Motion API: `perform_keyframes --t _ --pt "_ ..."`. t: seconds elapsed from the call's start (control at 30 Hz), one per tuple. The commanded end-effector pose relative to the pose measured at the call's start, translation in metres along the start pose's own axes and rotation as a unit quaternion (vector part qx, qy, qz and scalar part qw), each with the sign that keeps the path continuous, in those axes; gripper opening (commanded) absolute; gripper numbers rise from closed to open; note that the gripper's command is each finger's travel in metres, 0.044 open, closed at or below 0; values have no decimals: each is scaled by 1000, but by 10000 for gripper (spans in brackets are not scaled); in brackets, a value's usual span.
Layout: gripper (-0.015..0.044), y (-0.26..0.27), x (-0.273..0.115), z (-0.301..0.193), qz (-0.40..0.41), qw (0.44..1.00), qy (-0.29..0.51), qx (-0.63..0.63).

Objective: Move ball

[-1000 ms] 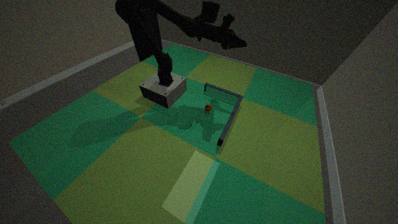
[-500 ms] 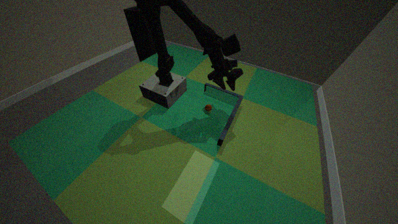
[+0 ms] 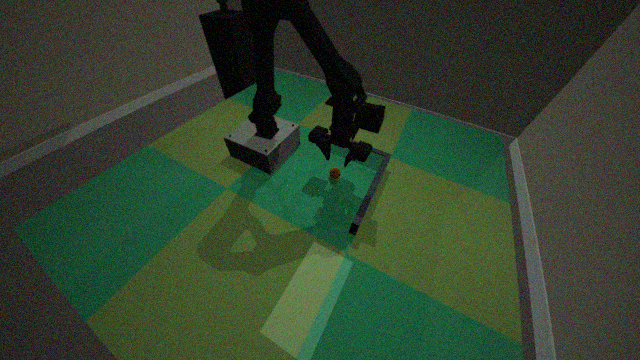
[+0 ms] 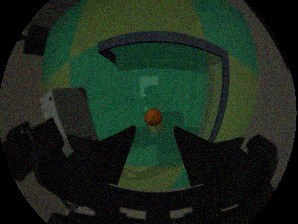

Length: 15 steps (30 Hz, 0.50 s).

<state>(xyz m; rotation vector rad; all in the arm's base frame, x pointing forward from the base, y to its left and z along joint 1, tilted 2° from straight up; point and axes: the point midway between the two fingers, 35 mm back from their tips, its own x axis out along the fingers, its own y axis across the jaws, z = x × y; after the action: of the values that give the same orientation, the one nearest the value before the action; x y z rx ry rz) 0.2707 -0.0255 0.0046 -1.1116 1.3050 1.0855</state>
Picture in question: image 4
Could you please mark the brown ball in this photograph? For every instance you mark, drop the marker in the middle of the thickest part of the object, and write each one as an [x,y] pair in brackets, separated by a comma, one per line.
[153,117]

